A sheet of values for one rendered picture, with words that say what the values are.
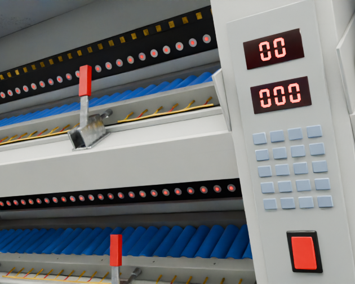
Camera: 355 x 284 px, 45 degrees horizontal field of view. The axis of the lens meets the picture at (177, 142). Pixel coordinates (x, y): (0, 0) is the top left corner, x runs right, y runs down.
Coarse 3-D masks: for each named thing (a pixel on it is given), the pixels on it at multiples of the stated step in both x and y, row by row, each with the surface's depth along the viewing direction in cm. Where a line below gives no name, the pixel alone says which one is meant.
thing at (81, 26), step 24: (120, 0) 64; (144, 0) 62; (168, 0) 60; (192, 0) 58; (48, 24) 72; (72, 24) 69; (96, 24) 67; (120, 24) 65; (144, 24) 62; (0, 48) 79; (24, 48) 76; (48, 48) 73; (72, 48) 70; (72, 216) 75
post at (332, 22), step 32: (224, 0) 35; (256, 0) 33; (288, 0) 32; (320, 0) 31; (352, 0) 40; (224, 32) 35; (320, 32) 31; (224, 64) 36; (352, 160) 31; (352, 192) 32; (256, 224) 36; (352, 224) 32; (256, 256) 36
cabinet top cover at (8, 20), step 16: (0, 0) 59; (16, 0) 60; (32, 0) 61; (48, 0) 62; (64, 0) 63; (80, 0) 64; (96, 0) 66; (0, 16) 66; (16, 16) 67; (32, 16) 69; (48, 16) 70; (0, 32) 75
